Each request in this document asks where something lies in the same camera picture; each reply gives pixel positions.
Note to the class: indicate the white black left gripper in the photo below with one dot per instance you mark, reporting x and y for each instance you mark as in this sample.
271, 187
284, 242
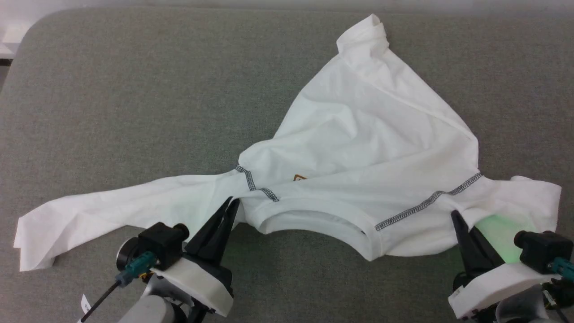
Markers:
197, 282

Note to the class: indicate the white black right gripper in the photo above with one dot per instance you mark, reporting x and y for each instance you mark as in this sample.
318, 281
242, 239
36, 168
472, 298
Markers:
493, 287

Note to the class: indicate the white T-shirt with grey stitching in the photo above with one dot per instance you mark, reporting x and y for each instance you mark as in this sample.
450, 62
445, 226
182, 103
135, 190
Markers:
358, 148

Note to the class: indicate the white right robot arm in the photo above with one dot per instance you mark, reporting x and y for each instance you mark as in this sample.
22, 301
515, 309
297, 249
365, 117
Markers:
520, 312

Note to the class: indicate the grey fabric sofa surface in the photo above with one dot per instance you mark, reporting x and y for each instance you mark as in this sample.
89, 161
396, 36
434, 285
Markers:
112, 112

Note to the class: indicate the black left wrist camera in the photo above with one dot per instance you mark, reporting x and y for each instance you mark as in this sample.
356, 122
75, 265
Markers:
157, 244

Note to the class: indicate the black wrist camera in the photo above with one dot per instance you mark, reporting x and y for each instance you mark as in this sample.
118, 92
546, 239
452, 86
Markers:
542, 251
157, 244

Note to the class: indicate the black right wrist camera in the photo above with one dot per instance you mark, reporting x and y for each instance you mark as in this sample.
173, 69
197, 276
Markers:
542, 251

